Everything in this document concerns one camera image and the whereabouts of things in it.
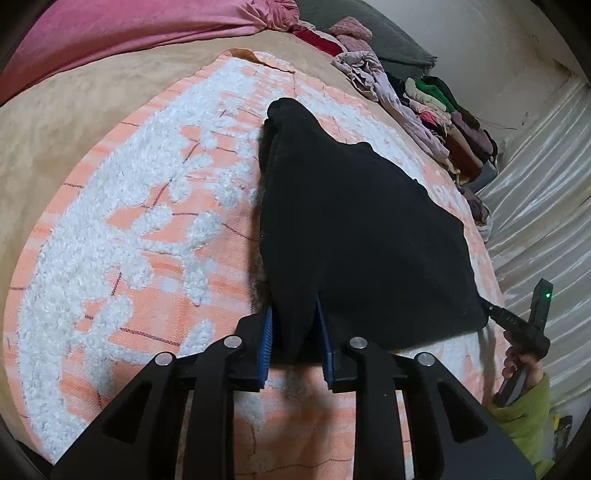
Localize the pink fluffy garment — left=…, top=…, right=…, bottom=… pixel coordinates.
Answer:
left=329, top=16, right=374, bottom=44

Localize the person's right hand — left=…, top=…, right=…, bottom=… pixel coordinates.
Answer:
left=502, top=344, right=544, bottom=388

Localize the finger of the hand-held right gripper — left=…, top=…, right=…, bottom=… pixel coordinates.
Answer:
left=480, top=298, right=532, bottom=333

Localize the pile of folded clothes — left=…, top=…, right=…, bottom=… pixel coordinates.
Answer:
left=388, top=75, right=499, bottom=183

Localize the white satin curtain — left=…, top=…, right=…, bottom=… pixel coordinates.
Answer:
left=471, top=69, right=591, bottom=416

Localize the dark red garment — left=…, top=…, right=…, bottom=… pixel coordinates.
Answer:
left=291, top=23, right=345, bottom=58

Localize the crumpled lilac garment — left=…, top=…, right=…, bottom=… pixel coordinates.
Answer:
left=332, top=50, right=451, bottom=162

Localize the black sweater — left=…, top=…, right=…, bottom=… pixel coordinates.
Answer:
left=252, top=97, right=489, bottom=363

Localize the orange and white fluffy blanket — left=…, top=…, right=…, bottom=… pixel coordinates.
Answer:
left=7, top=50, right=509, bottom=480

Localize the pink quilt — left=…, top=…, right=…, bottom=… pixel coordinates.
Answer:
left=0, top=0, right=300, bottom=104

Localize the beige bedsheet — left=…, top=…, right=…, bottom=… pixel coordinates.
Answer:
left=0, top=30, right=352, bottom=333

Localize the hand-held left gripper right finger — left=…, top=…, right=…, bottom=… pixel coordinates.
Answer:
left=315, top=308, right=536, bottom=480

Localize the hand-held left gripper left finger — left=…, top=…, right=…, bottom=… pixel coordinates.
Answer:
left=50, top=308, right=274, bottom=480

